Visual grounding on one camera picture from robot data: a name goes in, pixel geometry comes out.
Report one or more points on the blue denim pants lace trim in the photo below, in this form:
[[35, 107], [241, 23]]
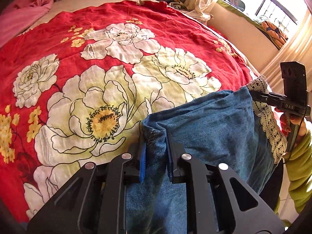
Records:
[[209, 126]]

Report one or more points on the pink cloth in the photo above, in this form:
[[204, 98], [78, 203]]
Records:
[[19, 12]]

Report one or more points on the red floral blanket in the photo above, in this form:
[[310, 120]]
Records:
[[73, 41]]

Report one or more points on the barred window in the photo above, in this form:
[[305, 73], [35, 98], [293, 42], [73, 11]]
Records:
[[275, 0]]

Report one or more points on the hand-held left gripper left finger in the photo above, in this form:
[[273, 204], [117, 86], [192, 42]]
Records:
[[142, 162]]

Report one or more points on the orange patterned cloth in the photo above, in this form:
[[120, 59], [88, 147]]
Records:
[[274, 33]]

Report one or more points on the green edged cloth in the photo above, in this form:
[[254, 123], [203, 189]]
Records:
[[234, 1]]

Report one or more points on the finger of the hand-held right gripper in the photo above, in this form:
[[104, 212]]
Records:
[[264, 98]]

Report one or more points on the person's right hand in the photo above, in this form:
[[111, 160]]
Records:
[[285, 121]]

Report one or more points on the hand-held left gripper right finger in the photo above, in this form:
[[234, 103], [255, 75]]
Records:
[[170, 167]]

